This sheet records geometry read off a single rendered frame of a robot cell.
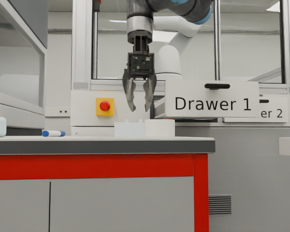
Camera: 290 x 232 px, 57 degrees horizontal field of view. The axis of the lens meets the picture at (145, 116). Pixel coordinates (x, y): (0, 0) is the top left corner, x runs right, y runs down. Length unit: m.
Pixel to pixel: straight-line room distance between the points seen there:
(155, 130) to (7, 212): 0.32
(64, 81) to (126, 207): 4.15
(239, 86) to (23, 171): 0.63
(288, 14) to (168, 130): 1.00
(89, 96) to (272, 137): 0.81
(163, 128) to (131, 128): 0.15
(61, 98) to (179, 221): 4.14
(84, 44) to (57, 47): 3.62
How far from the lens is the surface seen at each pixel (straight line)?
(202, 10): 0.85
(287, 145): 0.65
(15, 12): 1.61
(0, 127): 0.63
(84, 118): 1.11
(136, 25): 0.77
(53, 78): 4.67
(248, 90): 0.88
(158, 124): 0.59
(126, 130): 0.72
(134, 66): 0.72
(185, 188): 0.54
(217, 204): 1.22
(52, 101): 4.62
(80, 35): 1.18
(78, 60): 1.15
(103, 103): 1.04
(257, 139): 1.27
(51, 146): 0.52
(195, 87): 0.81
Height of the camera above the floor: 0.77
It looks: 4 degrees up
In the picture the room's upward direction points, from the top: straight up
